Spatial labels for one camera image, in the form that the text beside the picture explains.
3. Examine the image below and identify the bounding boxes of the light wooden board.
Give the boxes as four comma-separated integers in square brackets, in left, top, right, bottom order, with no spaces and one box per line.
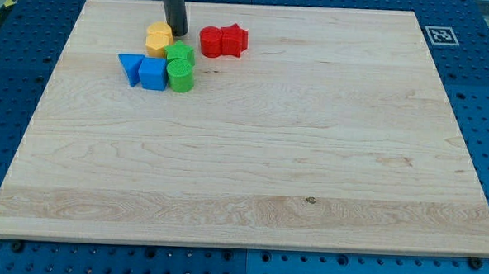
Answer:
[0,0,489,257]

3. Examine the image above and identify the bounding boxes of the green cylinder block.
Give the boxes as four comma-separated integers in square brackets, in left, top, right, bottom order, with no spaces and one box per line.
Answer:
[166,59,194,93]

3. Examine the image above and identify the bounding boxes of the red star block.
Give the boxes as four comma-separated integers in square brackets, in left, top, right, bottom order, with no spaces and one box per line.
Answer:
[221,23,249,58]

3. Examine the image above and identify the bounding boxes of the red cylinder block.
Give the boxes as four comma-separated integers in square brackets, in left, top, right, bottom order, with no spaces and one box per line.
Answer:
[199,26,222,58]

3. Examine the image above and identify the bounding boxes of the green star block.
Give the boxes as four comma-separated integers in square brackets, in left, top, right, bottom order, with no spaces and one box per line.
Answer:
[165,40,196,66]

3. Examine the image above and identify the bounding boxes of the blue cube block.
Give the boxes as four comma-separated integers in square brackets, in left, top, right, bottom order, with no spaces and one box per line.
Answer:
[138,57,168,92]

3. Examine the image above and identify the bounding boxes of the yellow hexagon block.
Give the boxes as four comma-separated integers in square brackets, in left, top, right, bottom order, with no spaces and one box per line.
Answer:
[145,33,173,59]

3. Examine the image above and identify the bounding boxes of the yellow round block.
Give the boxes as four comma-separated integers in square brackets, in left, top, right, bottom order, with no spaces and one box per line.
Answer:
[146,21,173,37]

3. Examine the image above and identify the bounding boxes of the blue triangle block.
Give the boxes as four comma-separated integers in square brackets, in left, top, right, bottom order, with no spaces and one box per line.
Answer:
[117,53,145,87]

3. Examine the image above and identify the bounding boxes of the white fiducial marker tag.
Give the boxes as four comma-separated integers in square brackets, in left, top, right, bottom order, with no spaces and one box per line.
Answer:
[425,26,459,46]

